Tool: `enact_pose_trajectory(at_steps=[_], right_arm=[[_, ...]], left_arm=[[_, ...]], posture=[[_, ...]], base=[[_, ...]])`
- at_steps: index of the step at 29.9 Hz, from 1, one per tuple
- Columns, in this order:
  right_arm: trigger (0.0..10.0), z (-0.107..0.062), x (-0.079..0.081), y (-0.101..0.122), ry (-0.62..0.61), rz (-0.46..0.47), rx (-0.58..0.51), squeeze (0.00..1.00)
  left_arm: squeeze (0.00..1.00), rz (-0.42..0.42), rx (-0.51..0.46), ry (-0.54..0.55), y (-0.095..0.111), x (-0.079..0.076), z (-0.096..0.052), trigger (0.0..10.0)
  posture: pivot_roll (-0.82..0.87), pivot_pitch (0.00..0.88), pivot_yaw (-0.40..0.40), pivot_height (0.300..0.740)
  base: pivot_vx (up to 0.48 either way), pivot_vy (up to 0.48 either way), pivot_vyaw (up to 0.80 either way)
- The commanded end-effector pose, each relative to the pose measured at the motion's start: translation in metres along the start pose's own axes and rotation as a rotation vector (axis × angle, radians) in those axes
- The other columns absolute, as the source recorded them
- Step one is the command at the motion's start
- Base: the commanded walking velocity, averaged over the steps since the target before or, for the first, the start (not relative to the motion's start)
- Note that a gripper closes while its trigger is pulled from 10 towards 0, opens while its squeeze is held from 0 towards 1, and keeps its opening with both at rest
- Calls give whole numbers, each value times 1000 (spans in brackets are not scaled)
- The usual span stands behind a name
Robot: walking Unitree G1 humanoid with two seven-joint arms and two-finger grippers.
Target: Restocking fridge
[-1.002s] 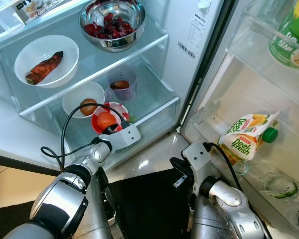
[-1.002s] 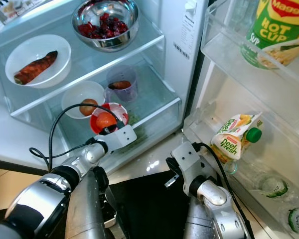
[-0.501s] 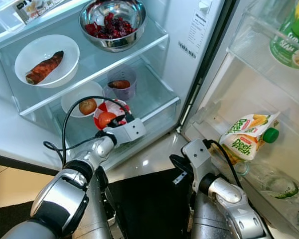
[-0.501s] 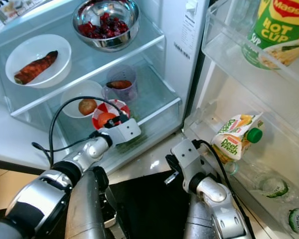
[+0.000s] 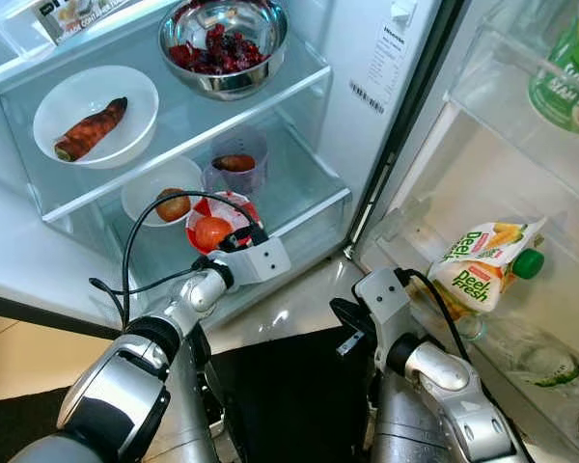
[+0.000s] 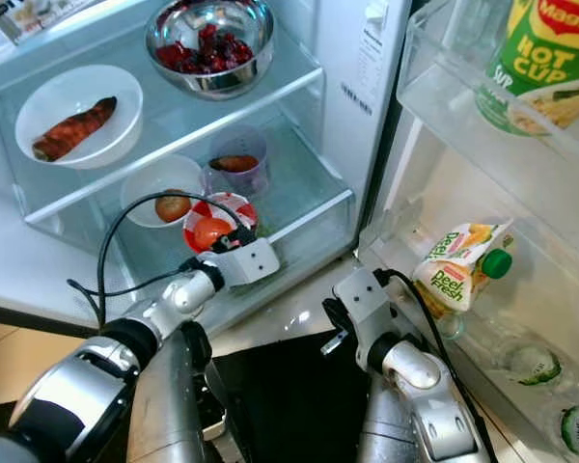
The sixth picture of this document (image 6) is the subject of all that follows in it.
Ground red tomato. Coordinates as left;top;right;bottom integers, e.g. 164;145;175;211
193;217;233;252

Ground red white bowl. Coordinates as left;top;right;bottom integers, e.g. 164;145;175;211
183;191;260;254

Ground steel fridge door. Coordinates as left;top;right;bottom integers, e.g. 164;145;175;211
357;0;579;463

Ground steel fridge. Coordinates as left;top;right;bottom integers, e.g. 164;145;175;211
0;0;416;339

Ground purple plastic cup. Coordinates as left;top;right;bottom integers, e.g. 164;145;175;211
205;128;269;199

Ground brown food piece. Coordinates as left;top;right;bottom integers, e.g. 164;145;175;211
210;155;258;174

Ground Peel Fresh juice pouch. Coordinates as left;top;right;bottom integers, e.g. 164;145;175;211
410;220;514;314

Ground steel bowl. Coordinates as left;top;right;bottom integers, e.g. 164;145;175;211
145;0;276;101

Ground white plate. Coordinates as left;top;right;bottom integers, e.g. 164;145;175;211
14;65;144;171

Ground dark red beet pieces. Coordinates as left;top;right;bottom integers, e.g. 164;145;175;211
156;24;257;76

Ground roasted sweet potato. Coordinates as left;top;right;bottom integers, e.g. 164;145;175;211
32;96;119;162

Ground green label clear bottle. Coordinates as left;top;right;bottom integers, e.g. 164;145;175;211
444;313;565;389

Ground printed white food carton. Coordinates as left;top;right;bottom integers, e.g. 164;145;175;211
0;0;112;44

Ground green Maggi hot cup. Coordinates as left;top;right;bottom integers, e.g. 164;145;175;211
475;0;579;136

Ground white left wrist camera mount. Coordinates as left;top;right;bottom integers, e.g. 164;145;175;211
225;237;281;287

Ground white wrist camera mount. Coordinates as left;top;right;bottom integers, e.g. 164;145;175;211
333;268;397;366
225;237;281;287

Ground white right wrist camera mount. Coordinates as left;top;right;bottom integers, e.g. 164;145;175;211
333;268;397;366

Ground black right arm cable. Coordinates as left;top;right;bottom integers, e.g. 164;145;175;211
381;268;493;463

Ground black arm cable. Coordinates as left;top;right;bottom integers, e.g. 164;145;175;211
68;190;247;329
381;268;493;463

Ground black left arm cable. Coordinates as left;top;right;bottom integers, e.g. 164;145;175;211
68;190;247;329

